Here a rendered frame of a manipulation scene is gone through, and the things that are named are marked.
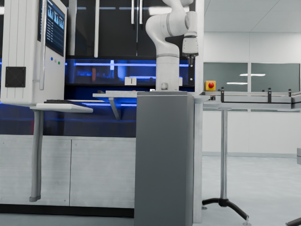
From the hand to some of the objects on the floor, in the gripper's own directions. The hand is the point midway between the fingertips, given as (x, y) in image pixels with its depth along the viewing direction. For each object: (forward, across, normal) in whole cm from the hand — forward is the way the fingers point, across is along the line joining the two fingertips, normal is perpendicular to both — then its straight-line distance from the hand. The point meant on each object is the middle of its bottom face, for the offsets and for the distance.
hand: (190, 62), depth 179 cm
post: (+111, +8, +29) cm, 115 cm away
